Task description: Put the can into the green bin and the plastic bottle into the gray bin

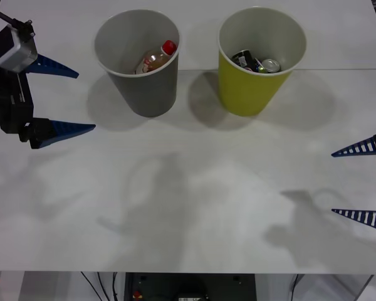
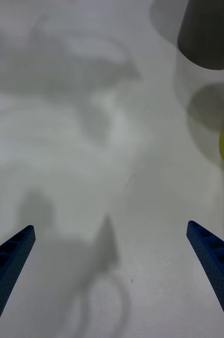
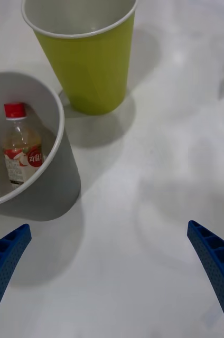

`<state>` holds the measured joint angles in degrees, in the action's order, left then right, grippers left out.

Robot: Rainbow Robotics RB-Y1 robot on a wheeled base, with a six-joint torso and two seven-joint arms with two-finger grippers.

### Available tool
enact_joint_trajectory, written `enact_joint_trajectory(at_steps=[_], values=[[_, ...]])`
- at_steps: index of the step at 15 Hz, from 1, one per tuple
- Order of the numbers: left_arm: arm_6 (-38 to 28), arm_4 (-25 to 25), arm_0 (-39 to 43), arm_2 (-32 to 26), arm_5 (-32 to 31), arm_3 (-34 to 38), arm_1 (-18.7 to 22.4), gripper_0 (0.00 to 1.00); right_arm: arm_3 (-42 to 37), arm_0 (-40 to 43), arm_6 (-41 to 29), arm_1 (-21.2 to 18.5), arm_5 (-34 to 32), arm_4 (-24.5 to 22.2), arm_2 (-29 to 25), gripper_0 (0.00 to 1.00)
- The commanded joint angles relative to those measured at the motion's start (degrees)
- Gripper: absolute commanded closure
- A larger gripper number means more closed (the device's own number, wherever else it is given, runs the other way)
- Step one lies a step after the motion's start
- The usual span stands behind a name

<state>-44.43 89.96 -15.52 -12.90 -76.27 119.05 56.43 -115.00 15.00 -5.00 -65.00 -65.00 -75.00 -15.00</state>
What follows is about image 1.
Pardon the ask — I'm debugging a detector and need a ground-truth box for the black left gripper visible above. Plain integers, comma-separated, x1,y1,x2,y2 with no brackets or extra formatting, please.
0,26,97,150

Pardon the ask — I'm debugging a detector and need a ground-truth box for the dark green drink can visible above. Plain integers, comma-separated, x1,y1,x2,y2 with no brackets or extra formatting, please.
257,58,282,74

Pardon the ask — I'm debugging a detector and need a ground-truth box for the grey plastic waste bin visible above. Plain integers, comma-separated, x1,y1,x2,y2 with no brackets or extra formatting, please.
92,8,182,119

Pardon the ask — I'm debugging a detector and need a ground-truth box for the red-capped plastic bottle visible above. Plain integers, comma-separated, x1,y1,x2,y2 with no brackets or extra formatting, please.
132,40,179,75

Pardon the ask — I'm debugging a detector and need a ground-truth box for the yellow-green plastic waste bin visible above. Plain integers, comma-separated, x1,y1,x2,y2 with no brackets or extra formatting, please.
216,7,308,117

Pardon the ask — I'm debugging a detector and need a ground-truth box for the black robot torso base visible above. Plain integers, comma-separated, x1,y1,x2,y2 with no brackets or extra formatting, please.
125,272,256,301

